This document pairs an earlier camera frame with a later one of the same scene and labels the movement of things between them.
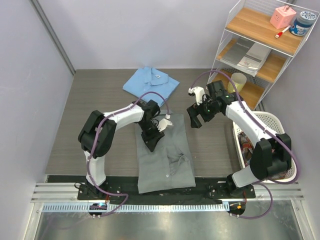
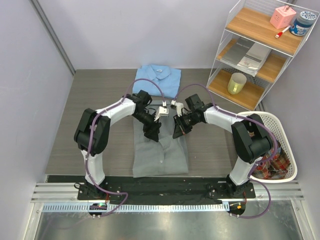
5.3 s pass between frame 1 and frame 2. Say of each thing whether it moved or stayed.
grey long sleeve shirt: moved
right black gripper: moved
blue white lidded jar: stayed
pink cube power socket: stayed
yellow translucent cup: stayed
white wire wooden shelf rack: stayed
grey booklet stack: stayed
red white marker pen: stayed
